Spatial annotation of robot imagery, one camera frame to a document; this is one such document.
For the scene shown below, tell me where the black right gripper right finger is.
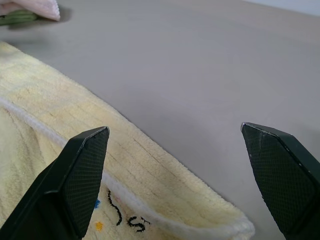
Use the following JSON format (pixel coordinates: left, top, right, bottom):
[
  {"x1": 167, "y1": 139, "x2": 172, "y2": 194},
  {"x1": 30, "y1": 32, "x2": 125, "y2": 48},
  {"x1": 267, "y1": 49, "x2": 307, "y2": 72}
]
[{"x1": 240, "y1": 121, "x2": 320, "y2": 240}]

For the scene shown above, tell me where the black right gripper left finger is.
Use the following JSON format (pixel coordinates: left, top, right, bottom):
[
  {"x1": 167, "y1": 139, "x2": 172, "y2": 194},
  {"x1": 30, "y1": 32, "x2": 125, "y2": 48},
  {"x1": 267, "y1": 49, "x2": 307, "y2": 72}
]
[{"x1": 0, "y1": 126, "x2": 111, "y2": 240}]

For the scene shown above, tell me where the pale yellow embroidered towel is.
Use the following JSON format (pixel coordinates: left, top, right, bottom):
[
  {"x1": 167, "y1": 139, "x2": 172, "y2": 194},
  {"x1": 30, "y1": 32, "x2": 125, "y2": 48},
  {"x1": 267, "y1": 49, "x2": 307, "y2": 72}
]
[{"x1": 0, "y1": 40, "x2": 256, "y2": 240}]

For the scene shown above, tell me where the folded green towel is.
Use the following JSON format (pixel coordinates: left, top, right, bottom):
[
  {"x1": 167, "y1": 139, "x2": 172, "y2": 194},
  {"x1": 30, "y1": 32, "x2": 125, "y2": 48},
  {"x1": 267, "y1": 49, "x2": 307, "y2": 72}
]
[{"x1": 0, "y1": 9, "x2": 38, "y2": 27}]

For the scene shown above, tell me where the folded pink towel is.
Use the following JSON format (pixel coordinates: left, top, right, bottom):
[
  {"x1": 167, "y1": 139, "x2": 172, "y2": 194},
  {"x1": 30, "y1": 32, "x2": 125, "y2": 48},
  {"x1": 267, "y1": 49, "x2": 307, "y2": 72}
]
[{"x1": 0, "y1": 0, "x2": 61, "y2": 22}]

